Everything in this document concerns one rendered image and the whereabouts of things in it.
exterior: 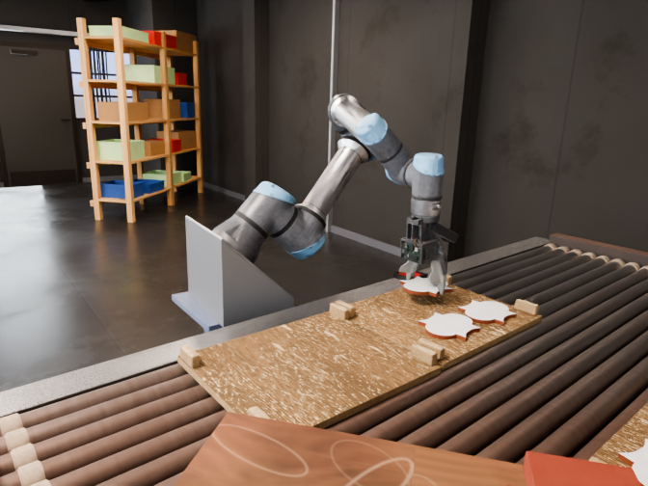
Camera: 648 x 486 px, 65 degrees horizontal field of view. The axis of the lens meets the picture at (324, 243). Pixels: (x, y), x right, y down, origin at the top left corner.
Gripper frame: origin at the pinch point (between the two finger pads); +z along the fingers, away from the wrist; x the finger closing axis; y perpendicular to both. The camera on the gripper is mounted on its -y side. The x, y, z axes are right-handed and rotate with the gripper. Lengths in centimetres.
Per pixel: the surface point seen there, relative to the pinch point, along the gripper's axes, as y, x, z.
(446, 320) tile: 9.3, 14.0, 2.3
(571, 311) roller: -28.9, 26.7, 6.9
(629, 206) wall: -251, -37, 22
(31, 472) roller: 97, 7, 2
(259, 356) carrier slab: 54, 0, 2
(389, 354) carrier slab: 31.5, 15.8, 2.5
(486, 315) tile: -1.1, 18.1, 2.7
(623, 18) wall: -257, -61, -91
